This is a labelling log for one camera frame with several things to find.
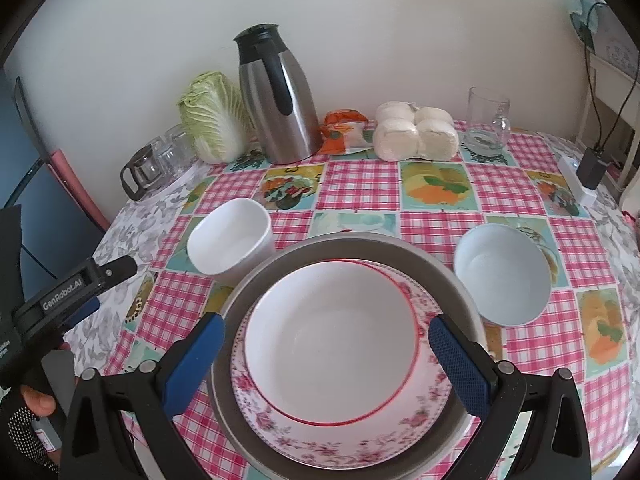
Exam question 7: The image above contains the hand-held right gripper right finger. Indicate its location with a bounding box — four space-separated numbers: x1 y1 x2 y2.
428 314 593 480

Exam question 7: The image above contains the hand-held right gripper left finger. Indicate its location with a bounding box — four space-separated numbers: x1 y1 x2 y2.
62 312 226 480

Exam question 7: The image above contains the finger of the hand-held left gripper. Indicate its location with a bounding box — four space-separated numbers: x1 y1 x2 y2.
55 296 103 334
87 255 138 291

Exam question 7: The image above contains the large light blue bowl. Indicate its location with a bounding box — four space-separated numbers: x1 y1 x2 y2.
453 223 552 327

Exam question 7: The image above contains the small plain white bowl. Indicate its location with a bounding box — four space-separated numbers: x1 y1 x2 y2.
186 197 275 286

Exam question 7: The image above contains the stainless steel plate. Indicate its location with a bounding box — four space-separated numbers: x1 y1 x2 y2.
207 237 488 480

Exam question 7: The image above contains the red-rimmed white bowl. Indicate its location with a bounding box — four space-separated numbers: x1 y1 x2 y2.
243 259 419 426

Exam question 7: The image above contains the pink floral ceramic plate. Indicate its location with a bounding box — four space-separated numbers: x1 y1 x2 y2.
230 260 458 467

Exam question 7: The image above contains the person's left hand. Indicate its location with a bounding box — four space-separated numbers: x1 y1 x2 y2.
0 382 63 478

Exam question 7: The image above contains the pink chair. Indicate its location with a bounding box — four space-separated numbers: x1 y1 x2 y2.
47 149 112 232

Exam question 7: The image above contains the clear glass cup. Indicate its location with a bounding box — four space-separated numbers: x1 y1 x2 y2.
150 137 177 178
165 124 198 173

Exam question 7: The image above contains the dark blue furniture panel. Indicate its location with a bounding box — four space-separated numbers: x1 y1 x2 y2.
0 67 108 306

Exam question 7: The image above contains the napa cabbage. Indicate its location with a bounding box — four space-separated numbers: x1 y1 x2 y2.
178 71 256 165

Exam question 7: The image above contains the white power strip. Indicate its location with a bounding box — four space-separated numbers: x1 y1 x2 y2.
557 155 598 206

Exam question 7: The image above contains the stainless steel thermos jug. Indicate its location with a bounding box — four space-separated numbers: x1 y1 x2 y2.
233 23 322 165

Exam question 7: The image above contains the black charger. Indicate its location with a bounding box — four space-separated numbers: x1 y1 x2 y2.
576 147 608 191

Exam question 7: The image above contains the bag of steamed buns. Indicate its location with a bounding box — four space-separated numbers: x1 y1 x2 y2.
372 101 460 162

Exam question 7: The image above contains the white wooden chair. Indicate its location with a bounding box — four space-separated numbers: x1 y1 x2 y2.
619 160 640 212

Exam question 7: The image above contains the clear glass mug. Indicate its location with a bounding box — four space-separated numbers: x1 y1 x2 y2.
465 86 512 157

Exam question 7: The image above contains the orange snack packet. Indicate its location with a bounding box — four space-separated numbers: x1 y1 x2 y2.
319 108 376 156

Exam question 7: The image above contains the glass teapot black handle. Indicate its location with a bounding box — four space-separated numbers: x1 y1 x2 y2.
120 144 163 202

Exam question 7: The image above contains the white wooden furniture frame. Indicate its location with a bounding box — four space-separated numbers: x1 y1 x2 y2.
580 50 640 183

